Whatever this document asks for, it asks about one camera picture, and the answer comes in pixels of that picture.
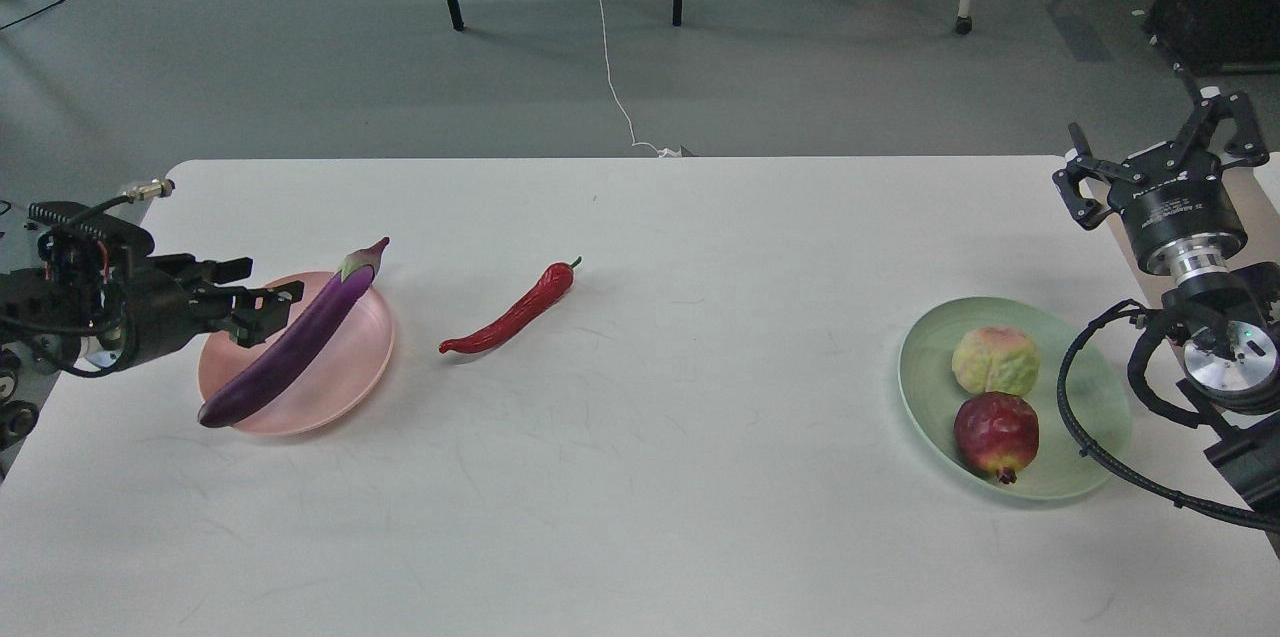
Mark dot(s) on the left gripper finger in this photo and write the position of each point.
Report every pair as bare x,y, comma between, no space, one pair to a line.
186,269
250,316

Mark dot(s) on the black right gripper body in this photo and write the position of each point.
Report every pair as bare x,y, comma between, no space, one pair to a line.
1178,204

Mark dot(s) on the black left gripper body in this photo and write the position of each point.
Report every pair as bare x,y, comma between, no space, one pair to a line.
163,308

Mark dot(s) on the purple eggplant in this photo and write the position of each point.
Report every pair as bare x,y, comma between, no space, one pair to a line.
296,349

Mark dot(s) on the green pink peach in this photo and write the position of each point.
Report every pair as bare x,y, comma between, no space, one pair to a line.
996,358

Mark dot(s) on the red pomegranate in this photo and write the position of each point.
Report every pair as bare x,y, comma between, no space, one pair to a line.
997,435

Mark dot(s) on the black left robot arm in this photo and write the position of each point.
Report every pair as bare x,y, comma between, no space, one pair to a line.
99,300

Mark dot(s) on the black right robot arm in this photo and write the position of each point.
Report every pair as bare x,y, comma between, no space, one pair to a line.
1207,354

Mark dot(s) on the black cabinet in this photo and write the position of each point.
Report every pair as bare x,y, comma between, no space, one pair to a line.
1210,37

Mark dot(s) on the green plate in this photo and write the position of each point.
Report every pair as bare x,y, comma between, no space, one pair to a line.
1098,396

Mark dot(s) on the red chili pepper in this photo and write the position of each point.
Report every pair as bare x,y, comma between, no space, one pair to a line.
553,284

